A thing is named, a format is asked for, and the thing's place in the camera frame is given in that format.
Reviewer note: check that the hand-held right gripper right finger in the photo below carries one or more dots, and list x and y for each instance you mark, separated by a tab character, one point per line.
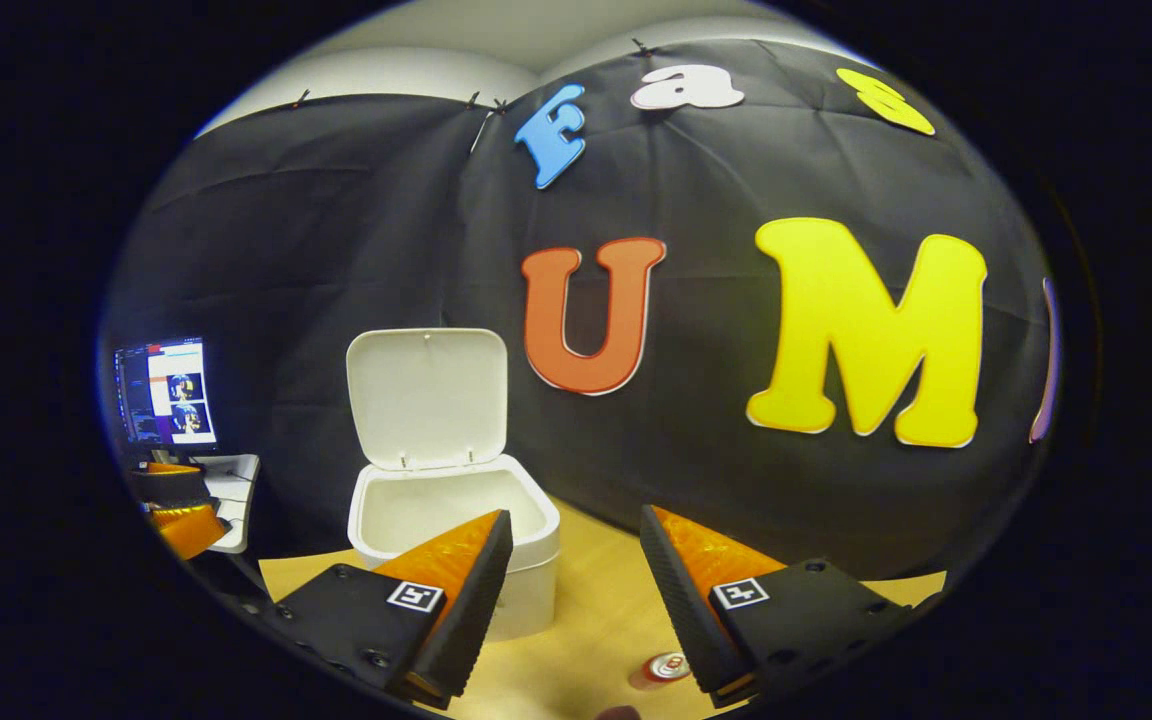
681	600

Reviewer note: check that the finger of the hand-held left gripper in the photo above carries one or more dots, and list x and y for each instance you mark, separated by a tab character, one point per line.
191	530
171	488

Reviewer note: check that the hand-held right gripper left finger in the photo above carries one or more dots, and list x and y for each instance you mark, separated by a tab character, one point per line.
476	600

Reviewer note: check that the red pop can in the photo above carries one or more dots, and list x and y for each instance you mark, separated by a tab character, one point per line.
661	668

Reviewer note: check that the white desktop garbage bin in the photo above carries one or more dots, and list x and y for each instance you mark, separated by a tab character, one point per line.
426	400

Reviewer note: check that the wooden desktop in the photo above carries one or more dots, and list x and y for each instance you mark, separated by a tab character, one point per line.
586	620

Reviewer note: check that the white computer desk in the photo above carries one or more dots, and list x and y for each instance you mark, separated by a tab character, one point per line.
236	490

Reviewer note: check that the computer monitor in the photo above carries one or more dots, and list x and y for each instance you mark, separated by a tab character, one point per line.
166	390

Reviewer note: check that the black backdrop cloth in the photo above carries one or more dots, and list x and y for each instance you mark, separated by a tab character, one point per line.
336	250

